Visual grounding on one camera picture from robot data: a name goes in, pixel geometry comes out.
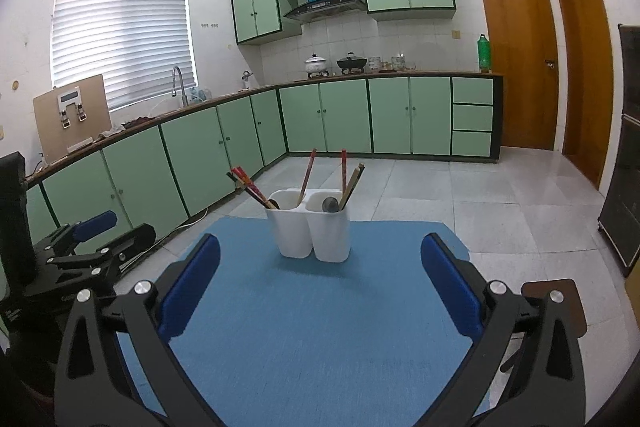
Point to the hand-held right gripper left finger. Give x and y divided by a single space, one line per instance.
192 284

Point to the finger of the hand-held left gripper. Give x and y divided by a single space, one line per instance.
130 239
95 223

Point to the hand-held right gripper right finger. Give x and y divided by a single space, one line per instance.
450 279

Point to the dark chopstick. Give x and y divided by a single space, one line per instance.
245 188

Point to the white double utensil holder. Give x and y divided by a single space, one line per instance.
295 232

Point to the light wooden chopstick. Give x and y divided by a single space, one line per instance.
351 183
358 177

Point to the metal spoon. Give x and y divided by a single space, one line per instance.
329 204

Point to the person's left forearm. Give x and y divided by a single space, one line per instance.
20 372

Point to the brown board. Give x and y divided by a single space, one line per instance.
47 132

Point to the crumpled dark cloth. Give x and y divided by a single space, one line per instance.
130 124

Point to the dark brown stool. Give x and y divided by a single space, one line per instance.
560 302

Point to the blue mat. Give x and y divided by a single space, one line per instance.
310 332

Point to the white device with clips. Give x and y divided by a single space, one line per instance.
67 96

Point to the metal kitchen faucet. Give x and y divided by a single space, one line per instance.
182 94

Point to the cardboard box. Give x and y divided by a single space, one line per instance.
634 287

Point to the black glass cabinet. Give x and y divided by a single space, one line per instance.
622 207

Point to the white window blind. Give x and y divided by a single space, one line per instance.
120 37

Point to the green lower kitchen cabinets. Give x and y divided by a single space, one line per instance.
345 117

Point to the small kettle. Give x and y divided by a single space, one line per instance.
247 81

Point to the glass jar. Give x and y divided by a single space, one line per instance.
399 63

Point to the condiment container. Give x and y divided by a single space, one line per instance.
375 64

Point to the green bottle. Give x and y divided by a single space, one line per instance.
485 54

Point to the closed wooden door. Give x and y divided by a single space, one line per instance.
515 57

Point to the black wok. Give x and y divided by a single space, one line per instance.
351 63

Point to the white cooking pot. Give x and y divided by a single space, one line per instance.
316 66

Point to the wooden door with frame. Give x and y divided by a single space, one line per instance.
585 82

